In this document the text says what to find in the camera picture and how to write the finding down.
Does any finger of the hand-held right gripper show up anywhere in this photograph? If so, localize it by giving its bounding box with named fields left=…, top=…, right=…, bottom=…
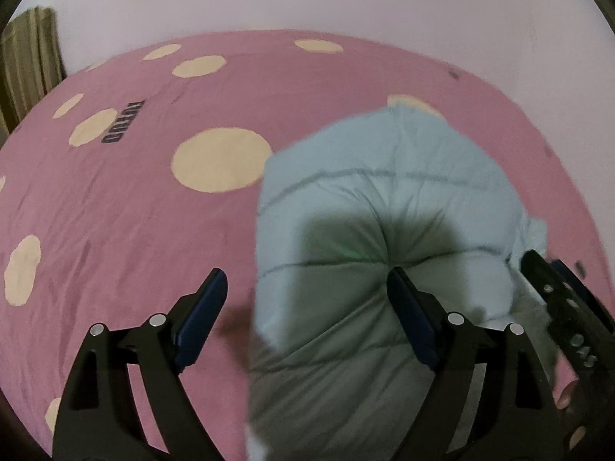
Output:
left=550, top=259, right=594, bottom=301
left=521, top=249, right=560, bottom=305

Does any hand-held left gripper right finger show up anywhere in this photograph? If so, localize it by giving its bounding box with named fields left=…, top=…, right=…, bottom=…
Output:
left=386, top=266, right=564, bottom=461

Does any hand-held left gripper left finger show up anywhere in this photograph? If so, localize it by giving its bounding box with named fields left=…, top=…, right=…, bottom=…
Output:
left=52, top=268, right=228, bottom=461

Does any light green puffer jacket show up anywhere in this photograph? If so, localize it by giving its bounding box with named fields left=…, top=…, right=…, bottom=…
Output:
left=245, top=106, right=560, bottom=461

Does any person's right hand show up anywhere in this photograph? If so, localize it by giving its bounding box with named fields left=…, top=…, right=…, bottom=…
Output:
left=555, top=380, right=589, bottom=448

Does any pink dotted bed sheet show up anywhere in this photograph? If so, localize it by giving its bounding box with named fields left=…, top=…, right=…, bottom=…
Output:
left=0, top=29, right=615, bottom=461

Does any striped brown curtain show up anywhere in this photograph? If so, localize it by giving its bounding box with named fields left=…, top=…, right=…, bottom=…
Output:
left=0, top=6, right=66, bottom=136

